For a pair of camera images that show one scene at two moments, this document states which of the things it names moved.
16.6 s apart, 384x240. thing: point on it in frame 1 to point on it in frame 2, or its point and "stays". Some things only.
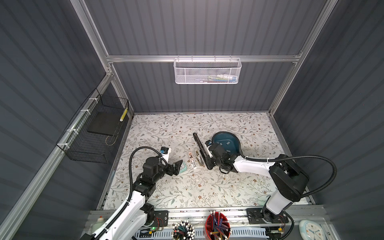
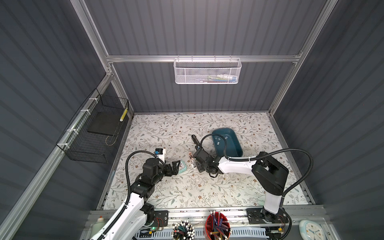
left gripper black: [176, 165] stays
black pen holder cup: [183, 230] stays
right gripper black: [210, 162] to [200, 169]
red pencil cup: [217, 226] stays
